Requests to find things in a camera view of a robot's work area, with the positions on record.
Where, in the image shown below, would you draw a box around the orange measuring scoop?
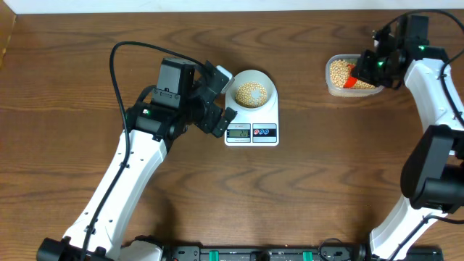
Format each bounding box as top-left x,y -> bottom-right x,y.
343,64 -> 357,88

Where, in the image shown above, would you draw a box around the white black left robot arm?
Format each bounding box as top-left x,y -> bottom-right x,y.
36,57 -> 236,261

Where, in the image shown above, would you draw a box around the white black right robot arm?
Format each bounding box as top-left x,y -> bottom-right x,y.
351,9 -> 463,260

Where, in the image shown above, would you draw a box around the soybeans in white bowl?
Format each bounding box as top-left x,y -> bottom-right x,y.
235,82 -> 268,108

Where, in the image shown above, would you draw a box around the white round bowl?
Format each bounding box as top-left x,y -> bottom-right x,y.
226,70 -> 278,109

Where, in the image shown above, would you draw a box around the pile of soybeans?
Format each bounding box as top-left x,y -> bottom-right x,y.
329,59 -> 375,89

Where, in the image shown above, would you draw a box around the clear plastic container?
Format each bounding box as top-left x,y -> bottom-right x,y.
326,54 -> 384,98

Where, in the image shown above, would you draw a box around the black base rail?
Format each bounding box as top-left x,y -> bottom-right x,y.
119,235 -> 445,261

